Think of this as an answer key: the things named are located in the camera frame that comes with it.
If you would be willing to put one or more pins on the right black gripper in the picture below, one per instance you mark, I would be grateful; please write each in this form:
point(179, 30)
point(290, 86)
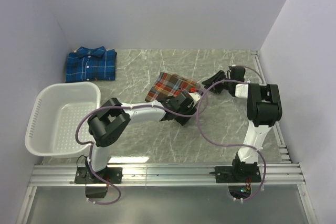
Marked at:
point(217, 77)

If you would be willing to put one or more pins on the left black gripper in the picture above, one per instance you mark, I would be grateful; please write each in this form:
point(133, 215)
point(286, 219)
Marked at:
point(190, 110)

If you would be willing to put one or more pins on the red brown plaid shirt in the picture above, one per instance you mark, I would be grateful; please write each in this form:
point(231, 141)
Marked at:
point(168, 85)

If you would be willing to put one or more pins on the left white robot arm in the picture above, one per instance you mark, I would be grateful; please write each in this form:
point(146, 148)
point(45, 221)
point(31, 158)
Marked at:
point(108, 122)

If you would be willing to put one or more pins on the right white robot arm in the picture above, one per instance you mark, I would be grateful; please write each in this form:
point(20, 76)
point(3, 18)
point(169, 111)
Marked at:
point(244, 168)

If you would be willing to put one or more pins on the folded blue plaid shirt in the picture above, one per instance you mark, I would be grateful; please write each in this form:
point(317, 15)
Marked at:
point(91, 64)

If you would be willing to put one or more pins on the white plastic laundry basket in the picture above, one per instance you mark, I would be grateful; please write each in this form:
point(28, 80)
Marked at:
point(57, 111)

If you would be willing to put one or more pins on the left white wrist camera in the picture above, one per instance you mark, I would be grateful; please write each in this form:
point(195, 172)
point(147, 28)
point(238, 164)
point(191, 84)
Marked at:
point(195, 96)

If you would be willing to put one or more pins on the aluminium side rail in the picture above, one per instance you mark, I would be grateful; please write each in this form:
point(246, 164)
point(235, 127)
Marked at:
point(266, 99)

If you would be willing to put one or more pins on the aluminium mounting rail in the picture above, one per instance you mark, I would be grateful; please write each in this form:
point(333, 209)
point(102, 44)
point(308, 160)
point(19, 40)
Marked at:
point(177, 174)

